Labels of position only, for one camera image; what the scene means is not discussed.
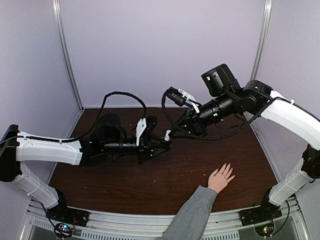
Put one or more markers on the aluminium corner post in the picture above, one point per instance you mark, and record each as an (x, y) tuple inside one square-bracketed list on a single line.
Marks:
[(263, 35), (65, 53)]

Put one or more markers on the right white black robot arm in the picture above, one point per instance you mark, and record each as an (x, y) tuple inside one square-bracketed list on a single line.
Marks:
[(260, 100)]

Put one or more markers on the person's bare hand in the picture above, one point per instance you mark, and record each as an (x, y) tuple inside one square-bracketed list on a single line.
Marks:
[(220, 178)]

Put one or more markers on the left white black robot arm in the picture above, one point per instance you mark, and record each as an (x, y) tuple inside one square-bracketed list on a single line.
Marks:
[(109, 139)]

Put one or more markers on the white capped nail polish bottle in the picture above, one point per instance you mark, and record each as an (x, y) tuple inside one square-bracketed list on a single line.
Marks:
[(167, 137)]

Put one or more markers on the right aluminium corner post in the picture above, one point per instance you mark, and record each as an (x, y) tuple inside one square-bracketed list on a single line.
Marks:
[(263, 35)]

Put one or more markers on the grey sleeved forearm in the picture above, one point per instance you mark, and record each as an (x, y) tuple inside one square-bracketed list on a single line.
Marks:
[(191, 220)]

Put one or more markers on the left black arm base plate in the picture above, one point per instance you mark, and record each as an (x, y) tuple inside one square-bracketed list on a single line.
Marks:
[(70, 216)]

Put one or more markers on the left round controller board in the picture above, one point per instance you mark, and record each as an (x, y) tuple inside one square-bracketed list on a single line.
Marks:
[(62, 230)]

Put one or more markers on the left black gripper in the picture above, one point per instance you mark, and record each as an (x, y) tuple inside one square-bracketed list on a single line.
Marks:
[(145, 150)]

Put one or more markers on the round controller board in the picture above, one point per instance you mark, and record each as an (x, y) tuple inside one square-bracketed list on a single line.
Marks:
[(264, 230), (62, 230)]

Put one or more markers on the aluminium front frame rail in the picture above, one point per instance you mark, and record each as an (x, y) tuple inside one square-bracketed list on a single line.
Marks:
[(223, 225)]

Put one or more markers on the left aluminium corner post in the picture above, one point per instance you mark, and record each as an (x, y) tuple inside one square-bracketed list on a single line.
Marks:
[(65, 53)]

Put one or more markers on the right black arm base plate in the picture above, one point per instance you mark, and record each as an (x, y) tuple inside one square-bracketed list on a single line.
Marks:
[(258, 215)]

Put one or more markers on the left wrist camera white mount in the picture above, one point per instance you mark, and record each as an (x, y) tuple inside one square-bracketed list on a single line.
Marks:
[(144, 129)]

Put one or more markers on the right round controller board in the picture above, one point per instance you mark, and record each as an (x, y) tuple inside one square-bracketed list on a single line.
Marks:
[(264, 230)]

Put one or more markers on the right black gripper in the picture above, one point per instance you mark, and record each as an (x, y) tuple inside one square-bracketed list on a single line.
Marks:
[(193, 123)]

